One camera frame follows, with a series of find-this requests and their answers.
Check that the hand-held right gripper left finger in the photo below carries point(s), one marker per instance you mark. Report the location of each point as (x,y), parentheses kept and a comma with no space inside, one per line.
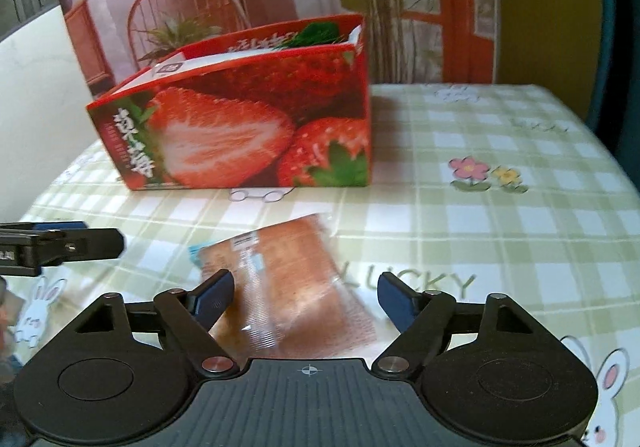
(215,297)

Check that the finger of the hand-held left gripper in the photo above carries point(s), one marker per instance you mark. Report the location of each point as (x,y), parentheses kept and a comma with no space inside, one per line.
(50,226)
(90,244)

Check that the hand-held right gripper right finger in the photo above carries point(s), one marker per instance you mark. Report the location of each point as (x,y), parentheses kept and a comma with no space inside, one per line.
(397,299)

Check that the bread packet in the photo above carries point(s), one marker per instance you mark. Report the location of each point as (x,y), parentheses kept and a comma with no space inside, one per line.
(300,277)

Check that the red strawberry print box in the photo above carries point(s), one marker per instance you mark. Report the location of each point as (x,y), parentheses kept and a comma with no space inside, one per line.
(225,137)

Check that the green checked tablecloth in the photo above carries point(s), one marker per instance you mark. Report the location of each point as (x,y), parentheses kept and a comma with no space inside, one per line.
(500,227)

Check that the teal curtain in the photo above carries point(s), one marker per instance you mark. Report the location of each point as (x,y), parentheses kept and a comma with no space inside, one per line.
(625,77)

